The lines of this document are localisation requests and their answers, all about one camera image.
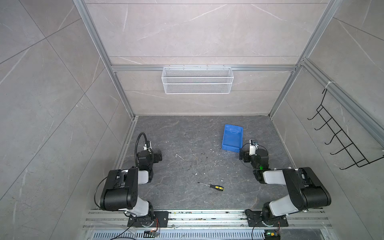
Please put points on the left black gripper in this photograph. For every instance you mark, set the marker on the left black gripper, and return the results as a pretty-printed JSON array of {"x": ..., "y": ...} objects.
[{"x": 157, "y": 156}]

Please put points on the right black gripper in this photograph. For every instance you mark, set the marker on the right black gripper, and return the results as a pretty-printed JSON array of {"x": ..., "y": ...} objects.
[{"x": 244, "y": 156}]

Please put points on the yellow black handled screwdriver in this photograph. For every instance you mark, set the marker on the yellow black handled screwdriver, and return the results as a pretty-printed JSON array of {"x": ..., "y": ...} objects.
[{"x": 216, "y": 187}]

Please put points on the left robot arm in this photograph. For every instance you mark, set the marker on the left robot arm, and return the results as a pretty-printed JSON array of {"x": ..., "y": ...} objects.
[{"x": 118, "y": 191}]

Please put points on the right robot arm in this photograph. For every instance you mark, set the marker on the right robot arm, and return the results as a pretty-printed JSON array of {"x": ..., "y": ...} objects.
[{"x": 305, "y": 190}]

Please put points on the blue plastic bin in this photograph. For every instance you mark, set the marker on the blue plastic bin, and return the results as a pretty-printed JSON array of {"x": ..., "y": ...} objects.
[{"x": 232, "y": 138}]

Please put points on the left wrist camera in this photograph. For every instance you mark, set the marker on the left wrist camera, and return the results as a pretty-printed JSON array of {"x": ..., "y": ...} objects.
[{"x": 147, "y": 146}]

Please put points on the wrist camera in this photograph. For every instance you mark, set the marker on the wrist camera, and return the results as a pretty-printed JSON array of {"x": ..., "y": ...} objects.
[
  {"x": 147, "y": 146},
  {"x": 253, "y": 147}
]

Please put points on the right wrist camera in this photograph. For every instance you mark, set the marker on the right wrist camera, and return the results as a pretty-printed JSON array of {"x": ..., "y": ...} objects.
[{"x": 253, "y": 147}]

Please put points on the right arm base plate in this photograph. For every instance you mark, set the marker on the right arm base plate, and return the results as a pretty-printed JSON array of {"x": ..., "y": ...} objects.
[{"x": 264, "y": 219}]

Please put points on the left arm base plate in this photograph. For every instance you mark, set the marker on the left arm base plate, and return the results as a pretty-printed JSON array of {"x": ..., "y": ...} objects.
[{"x": 152, "y": 220}]

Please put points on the aluminium mounting rail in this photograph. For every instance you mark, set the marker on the aluminium mounting rail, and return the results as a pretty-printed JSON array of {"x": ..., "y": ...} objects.
[{"x": 206, "y": 219}]

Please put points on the perforated cable tray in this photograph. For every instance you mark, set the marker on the perforated cable tray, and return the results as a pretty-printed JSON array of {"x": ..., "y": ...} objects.
[{"x": 247, "y": 234}]

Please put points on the white wire mesh basket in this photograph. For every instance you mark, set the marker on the white wire mesh basket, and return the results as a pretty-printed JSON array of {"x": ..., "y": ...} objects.
[{"x": 197, "y": 80}]

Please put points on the black wire hook rack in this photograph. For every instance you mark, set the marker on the black wire hook rack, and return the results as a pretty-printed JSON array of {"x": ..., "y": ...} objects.
[{"x": 348, "y": 146}]

